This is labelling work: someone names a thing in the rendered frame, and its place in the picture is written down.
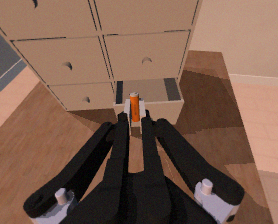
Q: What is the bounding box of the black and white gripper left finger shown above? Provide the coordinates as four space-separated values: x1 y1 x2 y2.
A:
23 99 132 224

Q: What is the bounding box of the orange aa battery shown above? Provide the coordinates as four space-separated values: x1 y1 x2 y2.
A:
130 92 140 122

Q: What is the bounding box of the tan wooden drawer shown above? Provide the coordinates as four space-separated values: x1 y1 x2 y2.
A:
104 30 189 79
12 35 110 83
0 0 97 36
113 78 184 125
95 0 198 31
48 82 114 110

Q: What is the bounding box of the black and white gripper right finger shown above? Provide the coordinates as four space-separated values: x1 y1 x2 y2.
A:
139 98 245 224

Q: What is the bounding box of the beige small chest of drawers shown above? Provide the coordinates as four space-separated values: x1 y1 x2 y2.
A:
0 0 203 111

